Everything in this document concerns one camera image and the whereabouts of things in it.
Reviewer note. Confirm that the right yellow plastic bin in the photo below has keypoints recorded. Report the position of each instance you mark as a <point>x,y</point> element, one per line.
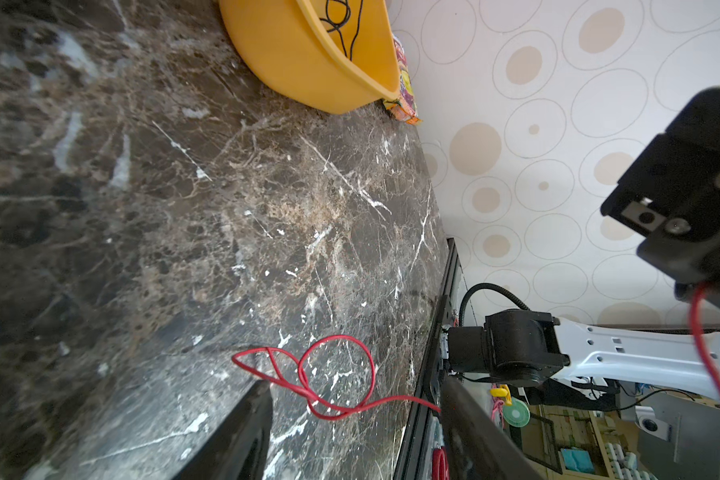
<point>334,56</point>

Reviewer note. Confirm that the red handled scissors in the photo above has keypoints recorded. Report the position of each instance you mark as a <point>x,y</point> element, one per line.
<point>439,465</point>

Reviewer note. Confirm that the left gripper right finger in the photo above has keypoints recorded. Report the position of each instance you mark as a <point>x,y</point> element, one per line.
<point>475,447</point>

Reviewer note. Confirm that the colourful snack bag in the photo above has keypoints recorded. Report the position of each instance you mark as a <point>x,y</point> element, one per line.
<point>403,108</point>

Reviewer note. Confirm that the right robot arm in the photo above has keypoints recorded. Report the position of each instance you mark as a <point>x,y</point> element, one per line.
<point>530,349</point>

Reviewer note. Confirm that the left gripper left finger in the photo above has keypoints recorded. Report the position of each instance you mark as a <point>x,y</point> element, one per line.
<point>238,448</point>

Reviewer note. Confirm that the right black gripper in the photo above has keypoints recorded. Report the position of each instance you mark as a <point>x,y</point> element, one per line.
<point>670,195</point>

